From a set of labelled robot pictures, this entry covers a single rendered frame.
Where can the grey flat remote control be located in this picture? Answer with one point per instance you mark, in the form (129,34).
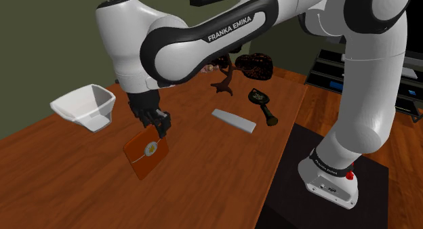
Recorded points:
(234,120)

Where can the black shelf unit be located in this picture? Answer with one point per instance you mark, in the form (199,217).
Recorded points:
(330,77)

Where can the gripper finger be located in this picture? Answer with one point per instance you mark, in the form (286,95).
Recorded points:
(163,122)
(142,118)

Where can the black robot stand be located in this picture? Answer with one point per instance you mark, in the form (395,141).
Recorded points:
(330,188)

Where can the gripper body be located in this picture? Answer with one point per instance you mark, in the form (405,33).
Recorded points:
(142,101)

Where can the dark bonsai tree figure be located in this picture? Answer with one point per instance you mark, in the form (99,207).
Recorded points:
(246,69)

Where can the orange book with round emblem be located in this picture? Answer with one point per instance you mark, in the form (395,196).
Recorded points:
(147,154)

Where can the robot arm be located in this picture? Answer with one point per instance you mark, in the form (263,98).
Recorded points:
(370,89)

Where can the black hand mirror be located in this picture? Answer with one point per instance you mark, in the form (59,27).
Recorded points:
(262,104)

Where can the white square bowl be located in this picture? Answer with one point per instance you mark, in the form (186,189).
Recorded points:
(86,106)

